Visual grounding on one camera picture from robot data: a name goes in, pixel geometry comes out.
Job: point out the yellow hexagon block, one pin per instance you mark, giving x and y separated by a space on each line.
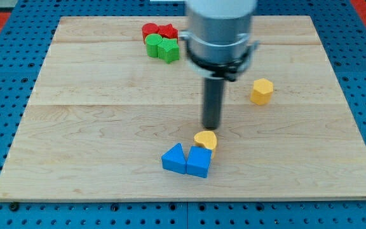
262 91

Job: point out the wooden board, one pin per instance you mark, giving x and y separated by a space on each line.
102 113

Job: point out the yellow heart block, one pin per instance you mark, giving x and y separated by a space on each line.
206 139

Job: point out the green star block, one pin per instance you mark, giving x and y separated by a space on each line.
168 50

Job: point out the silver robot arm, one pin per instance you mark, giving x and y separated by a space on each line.
217 46

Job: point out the red star block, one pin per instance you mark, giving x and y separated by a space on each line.
168 31

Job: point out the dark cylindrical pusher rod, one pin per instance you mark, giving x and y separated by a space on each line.
213 91

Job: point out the blue triangle block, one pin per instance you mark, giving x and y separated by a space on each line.
174 159

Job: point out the blue cube block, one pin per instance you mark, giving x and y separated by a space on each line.
198 161

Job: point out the red cylinder block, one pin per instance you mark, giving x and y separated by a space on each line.
149 28

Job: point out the green cylinder block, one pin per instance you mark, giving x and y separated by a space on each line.
152 42

